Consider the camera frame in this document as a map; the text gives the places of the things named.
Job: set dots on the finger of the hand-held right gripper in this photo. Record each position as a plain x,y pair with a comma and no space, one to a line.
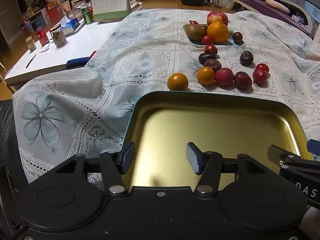
275,153
314,146

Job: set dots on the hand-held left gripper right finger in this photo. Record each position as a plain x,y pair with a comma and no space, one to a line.
193,158

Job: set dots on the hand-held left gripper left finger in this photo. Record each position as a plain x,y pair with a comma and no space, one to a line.
127,158

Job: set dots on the gold metal tin tray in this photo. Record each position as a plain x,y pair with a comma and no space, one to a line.
200,130

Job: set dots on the red plum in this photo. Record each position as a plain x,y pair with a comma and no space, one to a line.
260,77
224,77

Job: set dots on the small orange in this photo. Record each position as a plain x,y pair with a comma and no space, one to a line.
205,75
177,81

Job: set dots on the dark purple plum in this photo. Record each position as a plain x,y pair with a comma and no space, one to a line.
213,65
205,28
242,80
237,37

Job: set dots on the white floral lace tablecloth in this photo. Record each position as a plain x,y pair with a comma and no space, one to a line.
140,55

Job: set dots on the blue cloth object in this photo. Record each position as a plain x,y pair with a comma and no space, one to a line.
77,63

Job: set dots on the light green plate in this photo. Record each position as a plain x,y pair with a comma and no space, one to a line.
232,44

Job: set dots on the black leather chair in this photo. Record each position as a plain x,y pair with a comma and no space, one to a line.
8,142

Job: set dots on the white table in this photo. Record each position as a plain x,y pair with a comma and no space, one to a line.
75,45

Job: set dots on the brown kiwi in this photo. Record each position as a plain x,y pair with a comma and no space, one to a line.
194,32

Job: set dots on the large orange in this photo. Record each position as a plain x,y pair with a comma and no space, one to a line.
218,32

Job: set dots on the red cherry tomato with stem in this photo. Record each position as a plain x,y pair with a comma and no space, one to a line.
193,22

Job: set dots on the black pen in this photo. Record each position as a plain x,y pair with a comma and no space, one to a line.
31,60

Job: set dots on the crumpled white tissue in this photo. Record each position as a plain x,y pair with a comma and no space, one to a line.
45,48

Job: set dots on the glass jar with lid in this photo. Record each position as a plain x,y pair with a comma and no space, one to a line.
58,36

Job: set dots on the red apple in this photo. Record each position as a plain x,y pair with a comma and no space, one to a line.
216,17

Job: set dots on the blue tissue box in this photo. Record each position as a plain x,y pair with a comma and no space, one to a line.
70,26

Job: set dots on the beige oval pillow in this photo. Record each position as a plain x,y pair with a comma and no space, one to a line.
277,6

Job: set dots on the red box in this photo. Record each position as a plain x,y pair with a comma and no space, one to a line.
42,36

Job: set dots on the green drink can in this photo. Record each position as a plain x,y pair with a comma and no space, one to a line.
86,15

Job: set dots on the small yellow jar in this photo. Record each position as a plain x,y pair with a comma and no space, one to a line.
30,43

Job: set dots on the purple sofa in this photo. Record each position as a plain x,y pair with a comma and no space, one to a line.
252,3

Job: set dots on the desk calendar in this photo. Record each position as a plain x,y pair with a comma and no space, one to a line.
110,1

